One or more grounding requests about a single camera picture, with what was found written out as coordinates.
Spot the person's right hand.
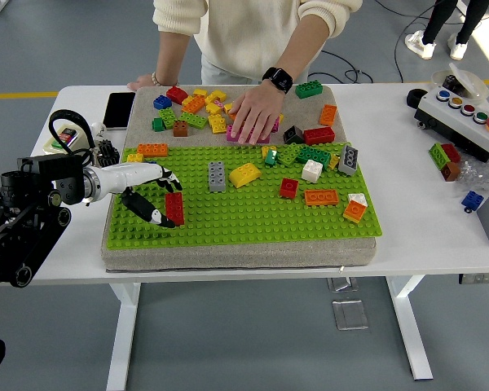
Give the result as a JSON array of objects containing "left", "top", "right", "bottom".
[{"left": 126, "top": 75, "right": 161, "bottom": 91}]

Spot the person's left hand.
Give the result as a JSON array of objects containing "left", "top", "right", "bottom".
[{"left": 227, "top": 84, "right": 287, "bottom": 146}]

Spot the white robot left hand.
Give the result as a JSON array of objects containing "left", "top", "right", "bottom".
[{"left": 99, "top": 161, "right": 183, "bottom": 229}]

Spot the long red toy brick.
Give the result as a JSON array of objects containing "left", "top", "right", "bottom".
[{"left": 165, "top": 191, "right": 186, "bottom": 226}]

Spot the long grey toy brick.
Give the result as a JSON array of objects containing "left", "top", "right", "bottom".
[{"left": 207, "top": 161, "right": 227, "bottom": 193}]

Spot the orange toy brick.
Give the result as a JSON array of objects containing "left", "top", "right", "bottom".
[
  {"left": 182, "top": 95, "right": 208, "bottom": 115},
  {"left": 137, "top": 143, "right": 169, "bottom": 159},
  {"left": 319, "top": 104, "right": 338, "bottom": 126},
  {"left": 304, "top": 189, "right": 339, "bottom": 207}
]

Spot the black sloped brick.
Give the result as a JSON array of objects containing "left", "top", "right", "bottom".
[{"left": 284, "top": 125, "right": 306, "bottom": 145}]

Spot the light green toy brick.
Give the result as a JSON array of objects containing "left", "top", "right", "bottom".
[
  {"left": 277, "top": 143, "right": 302, "bottom": 167},
  {"left": 159, "top": 108, "right": 179, "bottom": 130},
  {"left": 178, "top": 112, "right": 209, "bottom": 130},
  {"left": 428, "top": 143, "right": 450, "bottom": 167}
]

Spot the dark green toy brick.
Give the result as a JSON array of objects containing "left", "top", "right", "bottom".
[
  {"left": 296, "top": 146, "right": 333, "bottom": 168},
  {"left": 295, "top": 80, "right": 324, "bottom": 99}
]

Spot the yellow curved brick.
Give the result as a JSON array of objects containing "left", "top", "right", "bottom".
[{"left": 228, "top": 162, "right": 262, "bottom": 189}]

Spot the grey hollow toy brick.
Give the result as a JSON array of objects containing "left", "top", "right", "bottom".
[{"left": 337, "top": 144, "right": 359, "bottom": 177}]

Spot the green studded baseplate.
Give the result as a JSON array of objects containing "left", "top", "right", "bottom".
[{"left": 104, "top": 142, "right": 384, "bottom": 250}]

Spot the orange and yellow brick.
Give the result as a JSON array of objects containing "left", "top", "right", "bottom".
[{"left": 342, "top": 200, "right": 368, "bottom": 224}]

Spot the black gear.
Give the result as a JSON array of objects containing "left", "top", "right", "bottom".
[{"left": 94, "top": 138, "right": 121, "bottom": 167}]

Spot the black smartphone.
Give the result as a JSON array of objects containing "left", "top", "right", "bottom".
[{"left": 103, "top": 91, "right": 137, "bottom": 130}]

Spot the black smartwatch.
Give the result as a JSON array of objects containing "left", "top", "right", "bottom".
[{"left": 262, "top": 67, "right": 293, "bottom": 94}]

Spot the person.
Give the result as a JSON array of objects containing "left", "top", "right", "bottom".
[
  {"left": 152, "top": 0, "right": 363, "bottom": 86},
  {"left": 404, "top": 0, "right": 489, "bottom": 61}
]

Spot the white table leg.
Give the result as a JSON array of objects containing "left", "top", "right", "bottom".
[
  {"left": 105, "top": 282, "right": 143, "bottom": 391},
  {"left": 385, "top": 275, "right": 434, "bottom": 382}
]

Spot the black tape roll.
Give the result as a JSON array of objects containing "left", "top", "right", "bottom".
[{"left": 406, "top": 88, "right": 432, "bottom": 110}]

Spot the clear floor plate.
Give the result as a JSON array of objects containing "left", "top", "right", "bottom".
[
  {"left": 327, "top": 276, "right": 362, "bottom": 292},
  {"left": 331, "top": 300, "right": 370, "bottom": 331}
]

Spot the white button control box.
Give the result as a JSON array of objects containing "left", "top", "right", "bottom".
[{"left": 414, "top": 87, "right": 489, "bottom": 163}]

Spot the clear lidded plastic container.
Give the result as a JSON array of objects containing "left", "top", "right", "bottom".
[{"left": 430, "top": 63, "right": 489, "bottom": 103}]

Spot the clear plastic bag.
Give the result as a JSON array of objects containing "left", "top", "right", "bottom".
[{"left": 456, "top": 156, "right": 489, "bottom": 192}]

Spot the cream switch box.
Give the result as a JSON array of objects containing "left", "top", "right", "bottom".
[{"left": 43, "top": 124, "right": 93, "bottom": 155}]

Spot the black floor cable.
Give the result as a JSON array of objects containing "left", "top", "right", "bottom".
[
  {"left": 393, "top": 0, "right": 447, "bottom": 83},
  {"left": 319, "top": 48, "right": 362, "bottom": 86}
]

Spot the blue brick with key ring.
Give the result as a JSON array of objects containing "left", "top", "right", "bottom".
[{"left": 460, "top": 190, "right": 485, "bottom": 213}]

